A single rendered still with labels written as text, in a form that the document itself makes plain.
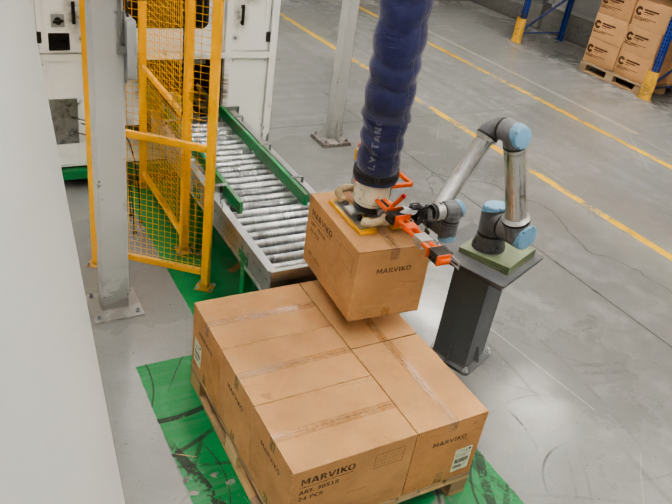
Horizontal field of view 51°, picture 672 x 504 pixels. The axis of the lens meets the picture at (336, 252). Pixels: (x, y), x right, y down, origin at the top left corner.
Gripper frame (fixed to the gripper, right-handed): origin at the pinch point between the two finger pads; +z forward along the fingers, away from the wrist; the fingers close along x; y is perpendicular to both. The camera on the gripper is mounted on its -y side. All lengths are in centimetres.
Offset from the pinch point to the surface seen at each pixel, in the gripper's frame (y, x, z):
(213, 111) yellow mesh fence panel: 132, 4, 45
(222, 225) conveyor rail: 130, -71, 36
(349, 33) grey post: 338, -13, -162
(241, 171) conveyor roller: 188, -65, 1
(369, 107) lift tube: 26, 46, 10
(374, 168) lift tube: 19.7, 17.7, 6.3
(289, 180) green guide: 154, -57, -20
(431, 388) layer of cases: -47, -65, -1
